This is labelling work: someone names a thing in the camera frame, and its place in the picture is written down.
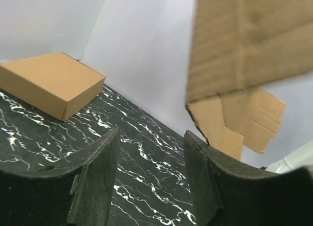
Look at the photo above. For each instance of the closed brown cardboard box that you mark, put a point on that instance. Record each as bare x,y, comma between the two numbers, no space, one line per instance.
55,83

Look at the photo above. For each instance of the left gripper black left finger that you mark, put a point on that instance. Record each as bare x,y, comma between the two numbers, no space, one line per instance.
75,191

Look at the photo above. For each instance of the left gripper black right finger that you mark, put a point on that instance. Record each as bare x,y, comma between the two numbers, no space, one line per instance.
227,192

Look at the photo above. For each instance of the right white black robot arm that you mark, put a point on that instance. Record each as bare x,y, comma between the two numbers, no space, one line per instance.
303,156

